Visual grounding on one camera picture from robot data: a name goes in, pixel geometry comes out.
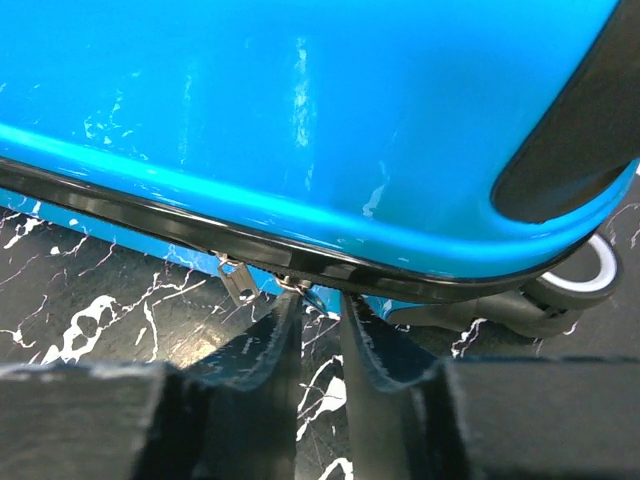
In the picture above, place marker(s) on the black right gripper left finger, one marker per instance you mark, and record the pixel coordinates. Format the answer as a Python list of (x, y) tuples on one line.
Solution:
[(231, 415)]

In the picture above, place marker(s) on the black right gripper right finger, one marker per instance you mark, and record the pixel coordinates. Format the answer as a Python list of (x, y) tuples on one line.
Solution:
[(412, 415)]

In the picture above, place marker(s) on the blue fish-print suitcase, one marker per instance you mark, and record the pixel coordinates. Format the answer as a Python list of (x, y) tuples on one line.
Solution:
[(449, 160)]

